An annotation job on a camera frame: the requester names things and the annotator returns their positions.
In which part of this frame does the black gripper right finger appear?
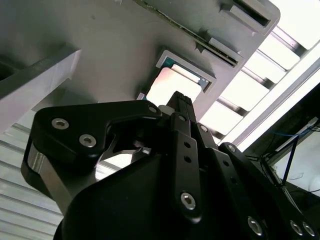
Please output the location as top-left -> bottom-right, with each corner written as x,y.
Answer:
183,94 -> 320,240

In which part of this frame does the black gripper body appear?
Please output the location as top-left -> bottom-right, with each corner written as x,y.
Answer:
53,149 -> 248,240

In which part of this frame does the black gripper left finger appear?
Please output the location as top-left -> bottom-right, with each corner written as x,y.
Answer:
21,91 -> 204,224

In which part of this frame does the silver CPU green board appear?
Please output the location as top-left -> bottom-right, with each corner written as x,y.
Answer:
137,57 -> 210,107

